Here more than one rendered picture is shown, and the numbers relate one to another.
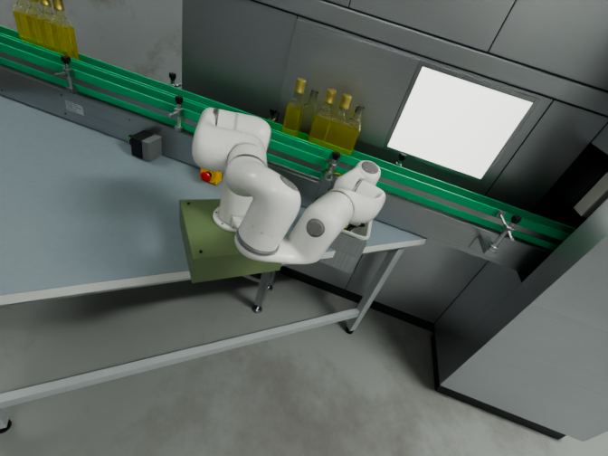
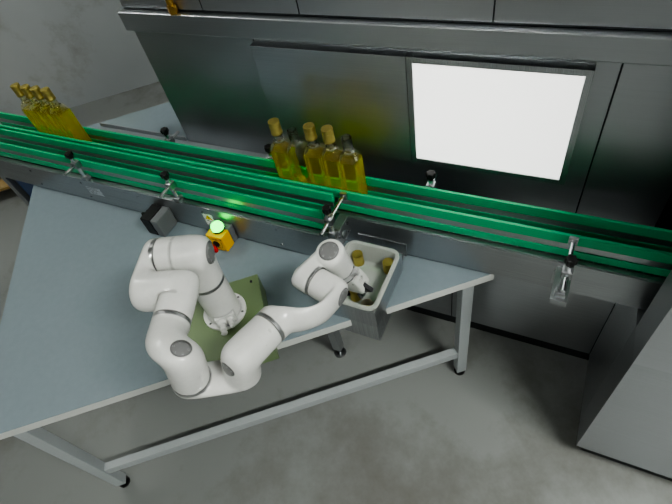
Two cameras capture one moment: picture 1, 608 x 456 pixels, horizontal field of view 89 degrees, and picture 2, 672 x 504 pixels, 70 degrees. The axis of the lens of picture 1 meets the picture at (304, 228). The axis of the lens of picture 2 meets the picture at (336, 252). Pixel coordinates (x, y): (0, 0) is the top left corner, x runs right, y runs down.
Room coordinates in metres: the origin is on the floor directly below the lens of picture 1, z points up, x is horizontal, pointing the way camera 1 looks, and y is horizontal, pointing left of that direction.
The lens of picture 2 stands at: (0.19, -0.53, 1.96)
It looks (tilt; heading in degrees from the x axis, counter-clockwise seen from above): 50 degrees down; 31
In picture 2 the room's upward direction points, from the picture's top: 15 degrees counter-clockwise
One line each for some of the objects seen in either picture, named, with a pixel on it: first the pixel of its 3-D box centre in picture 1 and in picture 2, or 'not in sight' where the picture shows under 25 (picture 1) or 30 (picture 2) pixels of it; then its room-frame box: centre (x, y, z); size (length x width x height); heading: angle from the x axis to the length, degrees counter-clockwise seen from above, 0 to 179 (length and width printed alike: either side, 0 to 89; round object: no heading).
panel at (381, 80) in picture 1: (394, 105); (403, 110); (1.30, -0.19, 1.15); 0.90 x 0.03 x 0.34; 85
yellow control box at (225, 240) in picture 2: (213, 171); (221, 237); (1.02, 0.40, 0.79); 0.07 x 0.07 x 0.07; 85
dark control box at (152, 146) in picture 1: (147, 146); (159, 220); (1.04, 0.68, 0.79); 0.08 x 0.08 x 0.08; 85
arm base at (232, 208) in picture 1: (240, 200); (217, 300); (0.71, 0.20, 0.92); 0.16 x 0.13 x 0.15; 40
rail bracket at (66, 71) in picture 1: (63, 76); (73, 170); (1.09, 1.03, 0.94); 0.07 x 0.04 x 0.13; 175
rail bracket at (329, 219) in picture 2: (332, 166); (333, 216); (1.05, -0.03, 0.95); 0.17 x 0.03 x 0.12; 175
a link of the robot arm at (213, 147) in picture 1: (231, 144); (169, 278); (0.65, 0.22, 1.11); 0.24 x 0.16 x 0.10; 18
